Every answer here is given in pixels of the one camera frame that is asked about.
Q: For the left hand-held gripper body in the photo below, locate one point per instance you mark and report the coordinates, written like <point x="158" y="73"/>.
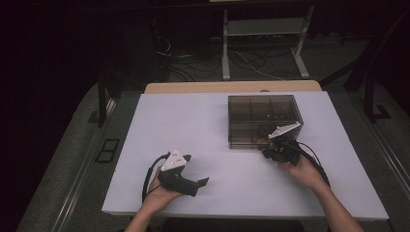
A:
<point x="174" y="159"/>

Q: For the grey metal stand frame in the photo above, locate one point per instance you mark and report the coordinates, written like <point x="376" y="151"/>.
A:
<point x="264" y="26"/>

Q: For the black floor frame plate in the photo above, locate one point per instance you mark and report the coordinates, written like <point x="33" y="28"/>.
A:
<point x="108" y="150"/>

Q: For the person's right hand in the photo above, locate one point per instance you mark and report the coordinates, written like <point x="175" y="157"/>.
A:
<point x="303" y="174"/>

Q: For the grey floor rail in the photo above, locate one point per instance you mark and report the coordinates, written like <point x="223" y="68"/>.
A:
<point x="80" y="180"/>
<point x="390" y="151"/>

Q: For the person's left hand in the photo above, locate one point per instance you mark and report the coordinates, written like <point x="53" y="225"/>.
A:
<point x="159" y="196"/>

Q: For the black metal stand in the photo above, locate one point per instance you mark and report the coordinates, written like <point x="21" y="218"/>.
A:
<point x="102" y="96"/>
<point x="370" y="64"/>

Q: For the smoked clear drawer cabinet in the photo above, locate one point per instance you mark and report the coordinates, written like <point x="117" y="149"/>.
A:
<point x="257" y="109"/>

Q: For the wooden table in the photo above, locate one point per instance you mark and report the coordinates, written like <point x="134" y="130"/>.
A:
<point x="209" y="87"/>

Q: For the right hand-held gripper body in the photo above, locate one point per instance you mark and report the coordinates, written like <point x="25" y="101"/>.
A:
<point x="288" y="151"/>

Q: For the person's lap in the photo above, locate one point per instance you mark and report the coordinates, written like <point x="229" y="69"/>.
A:
<point x="232" y="225"/>

